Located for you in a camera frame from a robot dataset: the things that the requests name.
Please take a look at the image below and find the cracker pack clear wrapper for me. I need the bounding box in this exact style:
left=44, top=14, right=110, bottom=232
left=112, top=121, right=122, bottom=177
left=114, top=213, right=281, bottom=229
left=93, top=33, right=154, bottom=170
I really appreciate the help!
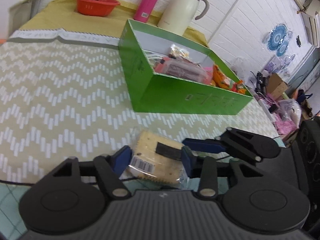
left=128, top=129, right=188, bottom=186

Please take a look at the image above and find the orange snack packet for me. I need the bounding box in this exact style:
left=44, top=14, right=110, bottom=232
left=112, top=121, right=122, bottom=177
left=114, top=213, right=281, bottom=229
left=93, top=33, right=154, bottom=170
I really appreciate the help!
left=212, top=64, right=246, bottom=95

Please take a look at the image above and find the dark snack bar red wrapper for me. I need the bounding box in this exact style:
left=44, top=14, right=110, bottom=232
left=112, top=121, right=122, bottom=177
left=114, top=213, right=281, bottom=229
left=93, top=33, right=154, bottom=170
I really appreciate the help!
left=163, top=63, right=208, bottom=83

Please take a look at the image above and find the brown cardboard box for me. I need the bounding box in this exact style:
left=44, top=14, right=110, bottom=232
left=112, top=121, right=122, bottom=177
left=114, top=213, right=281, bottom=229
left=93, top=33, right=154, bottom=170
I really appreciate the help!
left=266, top=73, right=288, bottom=99

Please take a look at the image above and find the small sausage snack pack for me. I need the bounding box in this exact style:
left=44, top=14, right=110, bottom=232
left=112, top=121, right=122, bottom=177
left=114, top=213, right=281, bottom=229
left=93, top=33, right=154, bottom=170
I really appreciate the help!
left=169, top=44, right=189, bottom=59

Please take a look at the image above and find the blue paper fan decoration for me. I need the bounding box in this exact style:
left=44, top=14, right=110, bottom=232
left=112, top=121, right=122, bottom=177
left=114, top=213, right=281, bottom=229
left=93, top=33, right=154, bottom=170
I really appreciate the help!
left=262, top=23, right=293, bottom=57

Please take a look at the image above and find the cream thermos jug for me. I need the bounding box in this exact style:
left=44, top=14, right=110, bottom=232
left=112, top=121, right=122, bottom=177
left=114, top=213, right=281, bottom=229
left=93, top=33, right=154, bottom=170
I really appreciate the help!
left=157, top=0, right=209, bottom=36

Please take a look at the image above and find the red plastic basket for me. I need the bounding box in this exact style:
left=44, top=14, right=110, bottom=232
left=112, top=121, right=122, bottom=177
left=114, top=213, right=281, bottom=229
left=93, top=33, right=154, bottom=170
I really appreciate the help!
left=76, top=0, right=120, bottom=17

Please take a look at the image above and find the pink thermos bottle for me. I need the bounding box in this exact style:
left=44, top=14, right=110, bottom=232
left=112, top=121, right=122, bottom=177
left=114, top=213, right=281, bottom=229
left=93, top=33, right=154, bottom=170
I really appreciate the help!
left=133, top=0, right=158, bottom=23

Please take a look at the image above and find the white air conditioner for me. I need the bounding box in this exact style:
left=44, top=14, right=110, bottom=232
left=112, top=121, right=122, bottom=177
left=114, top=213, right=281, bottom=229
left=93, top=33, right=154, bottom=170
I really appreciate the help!
left=302, top=0, right=319, bottom=48

